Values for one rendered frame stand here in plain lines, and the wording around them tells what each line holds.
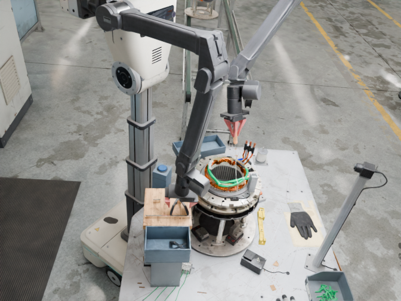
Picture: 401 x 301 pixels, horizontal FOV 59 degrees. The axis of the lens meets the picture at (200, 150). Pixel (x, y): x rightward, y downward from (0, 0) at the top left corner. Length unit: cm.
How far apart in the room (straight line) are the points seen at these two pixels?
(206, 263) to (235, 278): 14
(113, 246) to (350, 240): 180
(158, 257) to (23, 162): 223
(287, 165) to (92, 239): 130
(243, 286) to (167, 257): 41
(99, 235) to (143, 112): 102
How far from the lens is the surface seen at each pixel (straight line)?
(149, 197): 149
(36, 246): 275
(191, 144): 116
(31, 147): 354
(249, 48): 138
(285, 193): 204
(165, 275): 151
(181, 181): 129
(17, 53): 380
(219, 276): 163
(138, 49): 141
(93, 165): 324
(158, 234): 144
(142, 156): 180
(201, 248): 167
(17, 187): 318
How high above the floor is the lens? 217
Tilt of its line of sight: 40 degrees down
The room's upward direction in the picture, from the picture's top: 7 degrees clockwise
